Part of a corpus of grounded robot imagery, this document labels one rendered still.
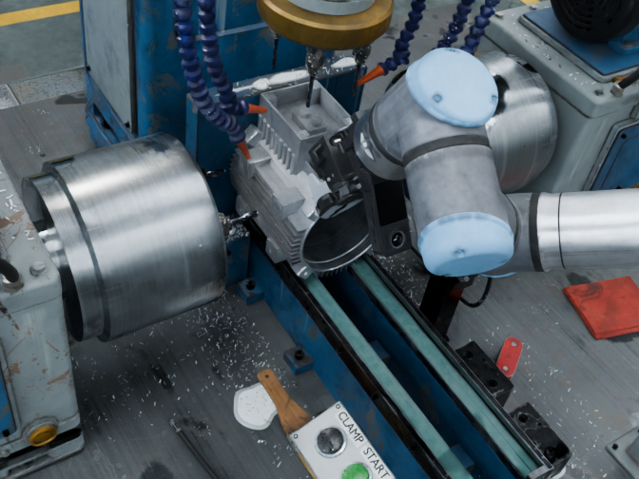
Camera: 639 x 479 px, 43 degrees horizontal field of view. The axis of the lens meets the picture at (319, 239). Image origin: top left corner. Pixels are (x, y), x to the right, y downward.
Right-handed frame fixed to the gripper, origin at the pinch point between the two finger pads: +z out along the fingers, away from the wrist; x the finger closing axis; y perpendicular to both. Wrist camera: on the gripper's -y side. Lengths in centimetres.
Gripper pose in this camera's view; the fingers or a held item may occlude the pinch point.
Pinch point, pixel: (326, 215)
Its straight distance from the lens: 111.7
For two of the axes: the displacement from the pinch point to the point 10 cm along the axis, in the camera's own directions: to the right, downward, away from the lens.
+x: -8.4, 3.0, -4.6
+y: -3.9, -9.1, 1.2
